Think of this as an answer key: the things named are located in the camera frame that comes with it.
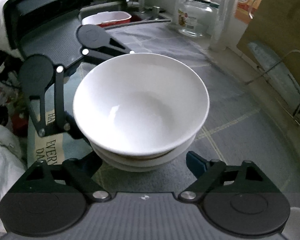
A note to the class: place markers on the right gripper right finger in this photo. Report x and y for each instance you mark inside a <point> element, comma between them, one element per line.
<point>238,200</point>

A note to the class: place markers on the red and white basin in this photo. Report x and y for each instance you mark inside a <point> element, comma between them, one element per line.
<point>107,18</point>

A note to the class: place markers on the wooden cutting board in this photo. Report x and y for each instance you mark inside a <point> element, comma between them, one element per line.
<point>276,23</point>

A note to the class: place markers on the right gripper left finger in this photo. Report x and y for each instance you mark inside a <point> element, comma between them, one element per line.
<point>48,199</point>

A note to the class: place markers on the metal wire rack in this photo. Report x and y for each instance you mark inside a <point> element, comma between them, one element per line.
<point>292,62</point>

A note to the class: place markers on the glass jar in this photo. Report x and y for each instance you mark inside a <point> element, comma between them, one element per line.
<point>195,17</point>

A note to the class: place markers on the white plate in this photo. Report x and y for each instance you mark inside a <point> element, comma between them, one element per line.
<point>292,227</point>

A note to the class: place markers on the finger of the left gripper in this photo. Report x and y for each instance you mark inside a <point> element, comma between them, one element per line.
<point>36,76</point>
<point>97,44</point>

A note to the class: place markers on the cleaver knife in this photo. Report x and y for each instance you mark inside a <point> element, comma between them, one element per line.
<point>273,66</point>

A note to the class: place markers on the white bowl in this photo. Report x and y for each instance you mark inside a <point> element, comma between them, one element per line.
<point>141,157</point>
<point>141,165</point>
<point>141,103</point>

